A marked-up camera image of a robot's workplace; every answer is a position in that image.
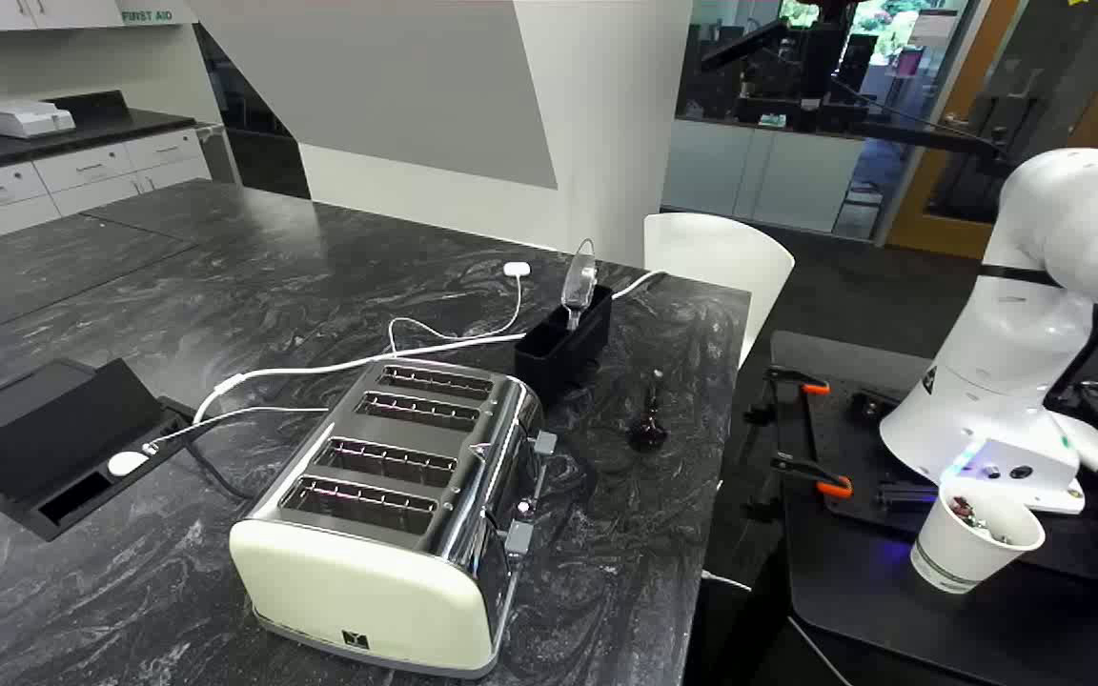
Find cream and chrome toaster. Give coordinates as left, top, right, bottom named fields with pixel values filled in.
left=230, top=359, right=556, bottom=677

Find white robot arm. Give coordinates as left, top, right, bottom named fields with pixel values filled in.
left=878, top=148, right=1098, bottom=514

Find black fabric pouch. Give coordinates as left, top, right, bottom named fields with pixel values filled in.
left=514, top=287, right=612, bottom=406

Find white round charger puck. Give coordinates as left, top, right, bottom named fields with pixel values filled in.
left=503, top=260, right=534, bottom=278

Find white chair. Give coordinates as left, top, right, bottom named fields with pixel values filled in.
left=644, top=212, right=795, bottom=354

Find white paper cup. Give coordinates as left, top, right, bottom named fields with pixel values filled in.
left=910, top=480, right=1048, bottom=593

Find black table power box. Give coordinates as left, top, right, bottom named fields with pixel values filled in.
left=0, top=359, right=192, bottom=541

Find white appliance on counter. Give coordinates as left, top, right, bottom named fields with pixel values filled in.
left=0, top=100, right=76, bottom=138

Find white kitchen cabinets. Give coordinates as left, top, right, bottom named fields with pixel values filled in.
left=0, top=124, right=209, bottom=237

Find white power cable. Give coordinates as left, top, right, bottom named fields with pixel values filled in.
left=192, top=265, right=671, bottom=429

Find black clamp orange handle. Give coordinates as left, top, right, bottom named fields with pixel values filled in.
left=770, top=448, right=854, bottom=498

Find black toaster power cord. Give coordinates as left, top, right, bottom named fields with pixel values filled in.
left=140, top=399, right=330, bottom=505

